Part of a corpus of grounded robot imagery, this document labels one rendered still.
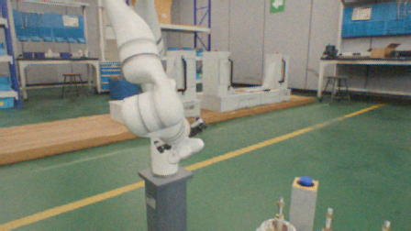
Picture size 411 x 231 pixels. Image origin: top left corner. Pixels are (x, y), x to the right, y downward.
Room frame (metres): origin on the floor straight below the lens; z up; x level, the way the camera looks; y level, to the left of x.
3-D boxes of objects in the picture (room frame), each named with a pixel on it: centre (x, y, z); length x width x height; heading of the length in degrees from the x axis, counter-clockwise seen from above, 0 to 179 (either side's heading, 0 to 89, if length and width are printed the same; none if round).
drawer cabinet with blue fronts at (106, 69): (5.77, 2.14, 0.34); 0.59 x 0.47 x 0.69; 40
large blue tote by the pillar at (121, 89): (4.91, 1.51, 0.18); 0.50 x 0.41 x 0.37; 44
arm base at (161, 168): (0.85, 0.13, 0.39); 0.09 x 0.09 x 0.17; 40
